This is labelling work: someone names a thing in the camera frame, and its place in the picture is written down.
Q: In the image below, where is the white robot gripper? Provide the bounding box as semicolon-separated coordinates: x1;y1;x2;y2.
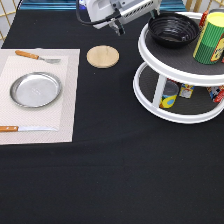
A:
85;0;161;36

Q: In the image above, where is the black ribbed bowl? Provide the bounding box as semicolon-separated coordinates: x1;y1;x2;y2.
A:
148;13;200;48

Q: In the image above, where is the white two-tier lazy Susan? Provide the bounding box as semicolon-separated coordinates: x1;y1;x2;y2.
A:
133;25;224;124

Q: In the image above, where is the round silver metal plate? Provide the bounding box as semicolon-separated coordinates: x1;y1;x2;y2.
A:
10;72;62;108

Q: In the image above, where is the round wooden coaster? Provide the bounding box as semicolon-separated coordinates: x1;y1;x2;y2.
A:
86;45;119;68

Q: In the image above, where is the yellow blue small can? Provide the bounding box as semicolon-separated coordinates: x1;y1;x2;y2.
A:
159;80;179;109

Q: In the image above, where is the green yellow-lid cylinder can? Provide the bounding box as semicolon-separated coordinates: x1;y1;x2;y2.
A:
193;12;224;64

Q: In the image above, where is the blue yellow small box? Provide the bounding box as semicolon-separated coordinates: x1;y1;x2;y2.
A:
179;84;194;99

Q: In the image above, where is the red raisins box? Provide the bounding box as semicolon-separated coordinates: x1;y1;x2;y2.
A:
210;33;224;62

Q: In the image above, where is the red white small box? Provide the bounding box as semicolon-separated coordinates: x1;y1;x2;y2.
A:
207;85;224;102

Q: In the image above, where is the beige woven placemat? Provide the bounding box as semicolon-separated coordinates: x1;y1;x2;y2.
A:
0;49;80;145

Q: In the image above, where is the wooden handled fork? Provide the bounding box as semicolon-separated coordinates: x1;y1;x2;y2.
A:
15;50;61;64

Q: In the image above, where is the wooden handled knife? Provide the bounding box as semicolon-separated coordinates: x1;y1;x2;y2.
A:
0;126;57;132

